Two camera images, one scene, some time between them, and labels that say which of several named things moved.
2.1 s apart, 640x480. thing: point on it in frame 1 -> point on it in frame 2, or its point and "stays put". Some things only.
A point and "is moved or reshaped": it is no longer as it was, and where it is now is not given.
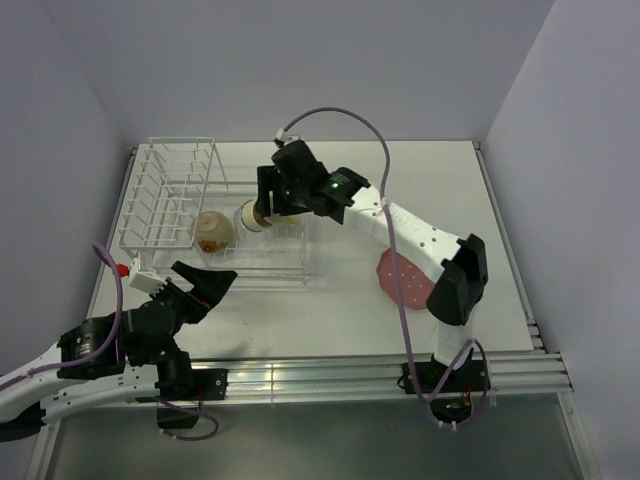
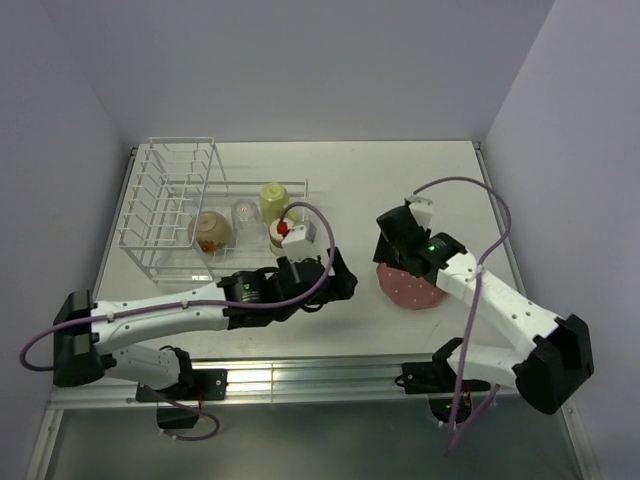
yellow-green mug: (293, 220) is moved or reshaped
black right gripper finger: (265, 184) -> (389, 248)
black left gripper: (211, 286) -> (340, 286)
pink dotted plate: (414, 285) stays put
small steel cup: (250, 218) -> (277, 239)
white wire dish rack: (180, 206) stays put
